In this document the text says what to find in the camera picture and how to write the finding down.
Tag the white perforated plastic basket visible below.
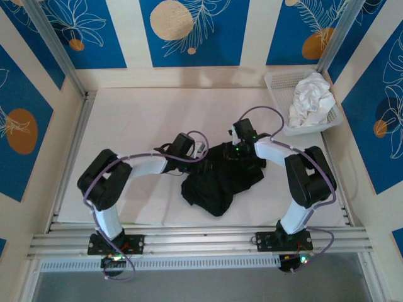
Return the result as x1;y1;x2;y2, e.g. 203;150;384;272
263;68;344;137

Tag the black controller board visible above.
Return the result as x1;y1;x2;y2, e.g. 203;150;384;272
99;255;127;280
278;254;312;274

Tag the aluminium frame post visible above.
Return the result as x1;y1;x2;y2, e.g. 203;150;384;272
316;0;368;75
23;0;89;98

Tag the white crumpled cloth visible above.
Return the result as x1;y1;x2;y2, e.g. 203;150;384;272
288;71;337;128

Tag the aluminium side rail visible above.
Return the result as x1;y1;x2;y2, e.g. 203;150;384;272
320;131;356;227
47;90;98;233

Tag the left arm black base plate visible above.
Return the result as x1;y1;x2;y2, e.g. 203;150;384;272
87;234;145;256

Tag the black t-shirt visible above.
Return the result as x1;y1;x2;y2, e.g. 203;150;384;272
179;141;268;218

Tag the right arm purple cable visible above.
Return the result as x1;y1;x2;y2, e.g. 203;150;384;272
236;106;337;274

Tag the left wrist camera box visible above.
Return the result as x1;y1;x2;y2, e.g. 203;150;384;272
191;141;208;159

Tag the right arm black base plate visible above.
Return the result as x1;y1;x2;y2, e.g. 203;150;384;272
255;231;313;252

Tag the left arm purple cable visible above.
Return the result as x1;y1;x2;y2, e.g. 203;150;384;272
82;130;208;283

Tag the slotted grey cable duct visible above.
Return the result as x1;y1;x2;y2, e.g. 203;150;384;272
39;254;281;273

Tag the aluminium mounting rail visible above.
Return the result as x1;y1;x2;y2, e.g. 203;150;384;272
26;225;374;260

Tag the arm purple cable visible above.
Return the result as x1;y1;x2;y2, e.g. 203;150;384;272
82;130;208;283
236;106;337;274

